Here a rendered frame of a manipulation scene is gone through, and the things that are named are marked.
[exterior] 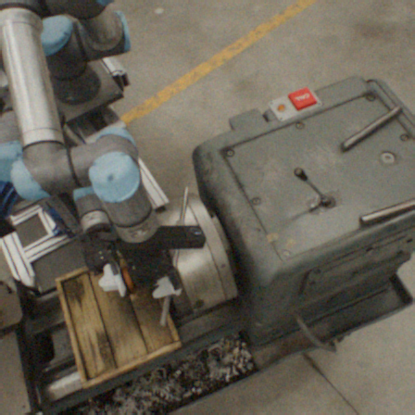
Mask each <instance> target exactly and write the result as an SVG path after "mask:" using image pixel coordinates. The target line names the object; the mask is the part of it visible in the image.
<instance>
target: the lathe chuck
mask: <svg viewBox="0 0 415 415"><path fill-rule="evenodd" d="M182 199H183V197H180V198H177V199H175V200H170V201H169V202H167V203H164V204H162V205H159V206H157V207H154V210H155V211H156V210H158V209H159V208H165V209H166V210H165V212H163V213H160V214H159V213H158V214H157V218H158V221H159V226H174V225H175V222H176V221H177V220H179V219H180V215H181V209H182ZM184 222H185V225H198V224H197V222H196V220H195V215H194V213H193V211H192V210H191V208H190V206H189V204H188V203H187V208H186V213H185V220H184ZM176 269H177V271H178V273H179V275H180V277H181V279H182V283H183V285H184V287H185V290H186V292H187V295H188V296H189V299H190V301H191V304H192V306H193V304H195V302H196V301H198V300H201V301H202V300H203V303H204V305H203V306H202V308H194V313H197V312H200V311H202V310H204V309H206V308H212V307H215V306H217V305H218V304H220V303H222V302H224V301H225V294H224V291H223V287H222V284H221V278H220V275H219V272H218V270H217V267H216V264H215V262H214V259H213V257H212V255H211V253H210V251H209V249H208V245H207V243H205V245H204V247H203V249H180V253H179V258H178V263H177V268H176Z"/></svg>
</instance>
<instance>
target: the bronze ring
mask: <svg viewBox="0 0 415 415"><path fill-rule="evenodd" d="M119 272H120V276H121V279H122V280H123V282H124V284H125V286H126V289H127V290H128V292H129V294H131V293H135V292H137V290H138V289H137V285H136V283H135V282H134V280H133V279H132V277H131V275H130V272H129V269H128V267H127V266H125V267H122V268H121V269H119Z"/></svg>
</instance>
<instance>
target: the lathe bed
mask: <svg viewBox="0 0 415 415"><path fill-rule="evenodd" d="M34 302H35V303H36V305H35V303H34ZM60 304H61V299H60V295H59V292H58V291H55V292H52V293H50V294H47V295H45V296H41V297H38V298H36V299H34V300H32V301H31V305H30V309H31V311H32V313H33V314H34V318H32V319H31V325H32V329H33V332H34V337H35V341H36V345H37V349H38V354H39V358H40V361H41V360H42V361H41V366H42V375H43V378H44V383H45V384H46V388H47V392H48V396H49V400H50V403H49V407H50V411H51V415H55V414H58V413H59V412H61V411H63V410H66V409H69V408H71V407H74V406H76V405H77V404H79V403H82V402H83V401H85V400H87V399H89V398H92V397H94V396H97V395H100V394H102V393H104V392H106V391H108V390H110V389H112V388H114V387H116V386H119V385H121V384H123V383H126V382H128V381H129V380H131V379H134V378H136V377H138V376H140V375H143V374H145V373H147V372H149V371H152V370H154V369H156V368H158V367H160V366H162V365H164V364H166V363H169V362H171V361H173V360H175V359H177V358H180V357H182V356H184V355H187V354H189V353H191V352H193V351H195V350H197V349H198V348H200V347H203V346H206V345H208V344H211V343H213V342H214V343H215V342H217V341H219V340H221V339H223V338H224V337H226V336H229V335H231V334H233V333H237V332H239V331H241V330H243V329H245V328H247V324H246V317H247V316H248V314H249V313H250V312H249V310H248V309H247V307H246V305H245V302H244V300H243V299H242V300H240V298H239V296H238V294H237V296H235V297H233V298H231V299H228V300H226V301H224V302H222V303H220V304H218V305H217V306H215V307H212V308H206V309H204V310H202V311H200V312H197V313H194V308H193V307H192V305H191V306H189V307H187V308H181V309H179V310H177V309H176V308H173V307H172V306H174V305H169V307H171V308H169V312H170V315H171V318H172V320H173V323H174V326H175V328H176V331H177V334H178V335H179V338H180V340H181V343H182V346H181V347H179V348H177V349H175V350H172V351H170V352H169V353H167V354H164V355H162V356H161V357H159V358H155V359H151V360H152V361H149V362H147V363H146V364H144V365H141V366H139V367H137V368H135V369H132V370H130V371H127V372H125V373H123V374H120V375H119V376H117V377H115V378H112V379H110V380H108V381H106V382H104V383H101V384H99V385H97V386H94V387H92V388H90V389H88V390H86V389H82V385H83V383H81V380H82V379H81V376H79V378H78V376H77V375H79V373H80V372H79V373H77V371H78V369H79V368H76V367H78V364H77V361H76V358H75V354H74V352H72V351H74V350H71V349H72V348H73V346H72V343H71V339H70V335H69V329H68V326H67V324H66V321H65V317H64V313H63V309H62V304H61V305H60ZM52 310H53V311H52ZM46 311H47V312H49V313H51V314H48V313H47V312H46ZM53 314H55V315H56V316H55V315H53ZM41 315H42V316H43V317H41ZM35 316H36V317H35ZM39 316H40V318H38V317H39ZM187 316H188V317H187ZM185 317H186V318H185ZM50 318H51V319H50ZM184 319H185V320H184ZM186 319H187V320H186ZM192 319H193V320H192ZM45 320H46V321H45ZM189 321H190V322H189ZM182 322H183V323H182ZM187 322H188V323H187ZM36 324H37V327H36ZM191 324H193V325H191ZM40 325H41V326H43V328H42V327H41V326H40ZM50 325H51V326H50ZM62 325H63V326H62ZM61 326H62V327H61ZM190 326H191V328H190ZM45 327H46V329H45ZM60 327H61V328H60ZM62 328H63V330H62ZM185 328H186V330H185ZM187 328H188V330H187ZM39 331H40V332H39ZM50 331H51V332H50ZM187 331H188V332H187ZM52 335H53V336H52ZM51 336H52V337H51ZM54 336H55V337H54ZM64 336H65V338H64ZM190 336H191V337H192V338H191V337H190ZM68 338H69V339H68ZM49 339H51V341H50V342H51V343H49V342H48V340H49ZM57 339H58V340H57ZM39 343H40V345H39ZM63 343H64V344H65V346H64V345H63ZM69 345H71V346H70V347H69ZM46 346H48V349H51V350H49V351H47V352H46V351H45V349H46ZM58 346H59V347H58ZM69 348H70V349H69ZM57 349H58V350H57ZM64 349H65V350H64ZM62 353H64V354H65V355H66V356H65V355H64V354H63V355H62ZM68 354H69V355H68ZM57 355H58V356H57ZM44 356H46V358H41V357H44ZM51 360H52V361H53V362H51V365H50V362H49V361H51ZM45 366H46V367H45ZM72 367H73V368H72ZM76 369H77V371H76ZM73 372H74V373H73ZM72 374H74V375H72ZM71 376H72V377H71ZM53 377H54V378H53ZM59 377H60V379H59ZM72 378H73V379H72ZM51 379H52V381H51ZM53 379H55V380H53ZM78 379H79V380H78ZM55 381H57V383H56V382H55ZM63 381H64V382H63ZM52 382H53V383H52ZM73 384H74V385H75V387H74V385H73ZM62 385H63V386H62ZM72 385H73V386H72ZM52 386H53V387H52ZM51 387H52V388H51ZM56 389H57V390H56ZM51 390H52V391H53V390H56V391H54V393H52V392H51Z"/></svg>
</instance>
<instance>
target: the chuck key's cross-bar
mask: <svg viewBox="0 0 415 415"><path fill-rule="evenodd" d="M188 195H189V188H188V187H185V188H184V192H183V199H182V209H181V215H180V220H185V213H186V208H187V201H188ZM179 253H180V250H174V253H173V258H172V263H173V266H174V268H175V270H176V268H177V263H178V258H179ZM170 297H171V295H167V296H166V298H165V303H164V308H163V311H162V316H161V321H160V325H161V326H165V324H166V319H167V315H168V309H169V305H170Z"/></svg>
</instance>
